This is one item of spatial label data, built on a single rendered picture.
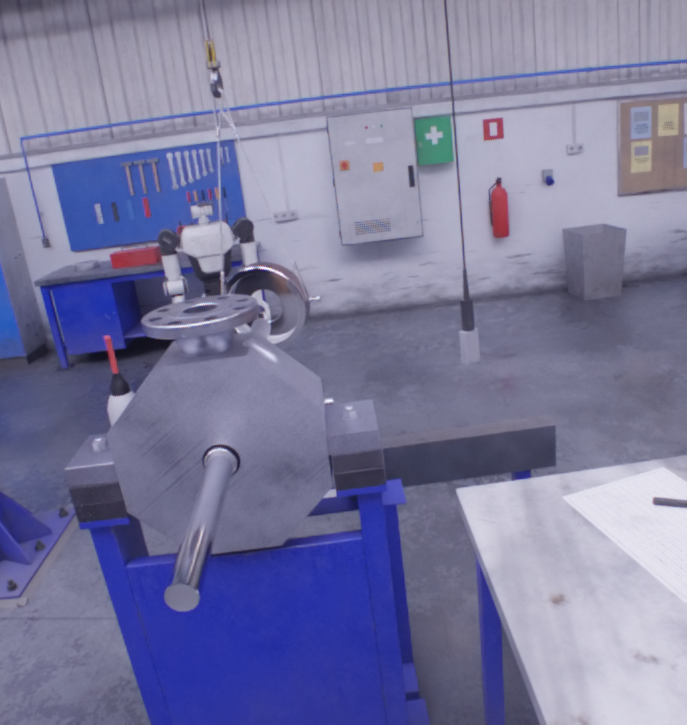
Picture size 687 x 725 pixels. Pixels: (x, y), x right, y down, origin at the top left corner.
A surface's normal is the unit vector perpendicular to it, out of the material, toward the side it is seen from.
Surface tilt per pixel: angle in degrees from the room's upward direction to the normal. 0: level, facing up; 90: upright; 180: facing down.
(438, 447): 90
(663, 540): 0
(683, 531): 0
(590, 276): 93
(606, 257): 93
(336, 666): 90
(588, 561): 0
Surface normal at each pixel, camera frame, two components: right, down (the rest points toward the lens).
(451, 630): -0.11, -0.94
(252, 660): 0.07, 0.31
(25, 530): 0.41, 0.25
